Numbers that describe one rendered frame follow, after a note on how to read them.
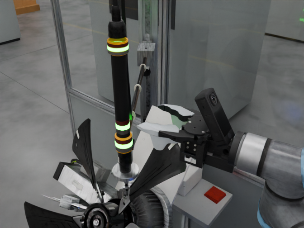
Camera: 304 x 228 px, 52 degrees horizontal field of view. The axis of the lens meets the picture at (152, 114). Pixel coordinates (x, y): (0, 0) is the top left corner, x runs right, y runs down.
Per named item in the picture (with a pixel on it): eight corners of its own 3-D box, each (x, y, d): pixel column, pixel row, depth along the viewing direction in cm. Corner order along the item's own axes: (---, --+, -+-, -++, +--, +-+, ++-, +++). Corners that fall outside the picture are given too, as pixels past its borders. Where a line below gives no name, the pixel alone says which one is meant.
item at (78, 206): (107, 218, 112) (42, 197, 130) (108, 211, 113) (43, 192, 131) (103, 218, 111) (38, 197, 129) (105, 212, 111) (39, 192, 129)
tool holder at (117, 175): (116, 158, 88) (113, 130, 82) (140, 159, 87) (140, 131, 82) (110, 181, 80) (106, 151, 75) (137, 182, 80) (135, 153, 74)
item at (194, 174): (177, 166, 172) (178, 150, 166) (202, 179, 164) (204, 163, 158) (158, 182, 161) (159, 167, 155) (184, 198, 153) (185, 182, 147)
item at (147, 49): (140, 58, 137) (139, 40, 133) (155, 59, 137) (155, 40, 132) (137, 68, 129) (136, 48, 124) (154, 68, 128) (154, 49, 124)
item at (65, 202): (63, 206, 124) (65, 196, 125) (74, 209, 121) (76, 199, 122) (58, 206, 122) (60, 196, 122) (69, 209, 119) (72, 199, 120)
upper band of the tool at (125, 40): (110, 49, 67) (109, 35, 65) (130, 49, 66) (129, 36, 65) (106, 56, 63) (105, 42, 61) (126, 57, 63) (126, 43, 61)
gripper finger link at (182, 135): (157, 141, 62) (201, 144, 61) (157, 135, 61) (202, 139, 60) (160, 127, 66) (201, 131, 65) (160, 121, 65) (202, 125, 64)
